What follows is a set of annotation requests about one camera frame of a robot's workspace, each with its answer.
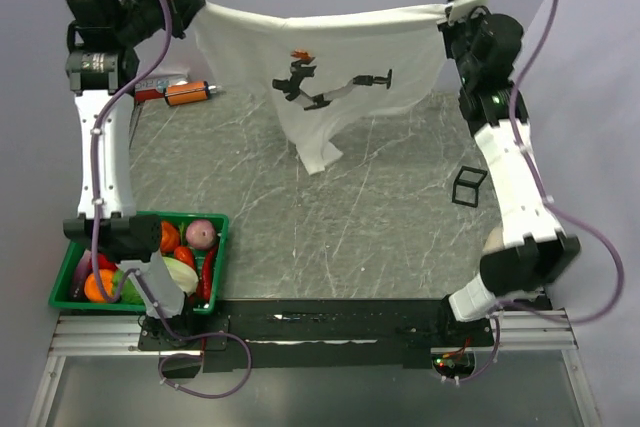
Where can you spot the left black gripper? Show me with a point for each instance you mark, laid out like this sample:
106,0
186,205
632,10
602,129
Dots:
184,5

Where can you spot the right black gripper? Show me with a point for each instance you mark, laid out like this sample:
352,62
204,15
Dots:
448,30

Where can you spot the white printed t-shirt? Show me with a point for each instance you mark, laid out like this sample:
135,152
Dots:
323,73

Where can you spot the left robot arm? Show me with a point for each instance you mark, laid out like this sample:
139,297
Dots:
102,68

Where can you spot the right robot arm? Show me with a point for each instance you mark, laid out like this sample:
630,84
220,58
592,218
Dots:
530,248

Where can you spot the red white box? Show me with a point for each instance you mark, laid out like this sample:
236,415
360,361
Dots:
152,88

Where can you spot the orange cylinder tube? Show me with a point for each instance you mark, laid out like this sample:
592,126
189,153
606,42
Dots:
189,93

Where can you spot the white eggplant toy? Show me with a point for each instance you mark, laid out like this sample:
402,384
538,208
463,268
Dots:
494,242

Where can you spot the orange pumpkin toy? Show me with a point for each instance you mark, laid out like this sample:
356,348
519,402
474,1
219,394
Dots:
170,237

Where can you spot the purple onion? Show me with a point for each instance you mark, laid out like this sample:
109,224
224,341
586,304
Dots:
201,234

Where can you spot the red chili pepper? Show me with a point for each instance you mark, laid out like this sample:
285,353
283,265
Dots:
206,278

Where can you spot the orange carrot slice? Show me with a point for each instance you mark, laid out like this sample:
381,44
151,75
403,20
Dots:
98,289

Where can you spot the green lettuce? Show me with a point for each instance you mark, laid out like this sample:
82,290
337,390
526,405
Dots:
128,295

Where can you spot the purple eggplant slice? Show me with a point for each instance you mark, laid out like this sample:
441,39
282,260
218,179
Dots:
82,271

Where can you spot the green plastic basket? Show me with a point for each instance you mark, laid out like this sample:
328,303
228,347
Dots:
67,295

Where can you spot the black wire frame stand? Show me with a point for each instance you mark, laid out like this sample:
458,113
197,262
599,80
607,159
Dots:
470,179

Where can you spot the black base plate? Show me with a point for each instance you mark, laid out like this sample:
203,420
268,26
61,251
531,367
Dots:
291,333

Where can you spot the aluminium rail frame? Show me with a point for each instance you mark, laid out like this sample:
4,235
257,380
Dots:
102,336

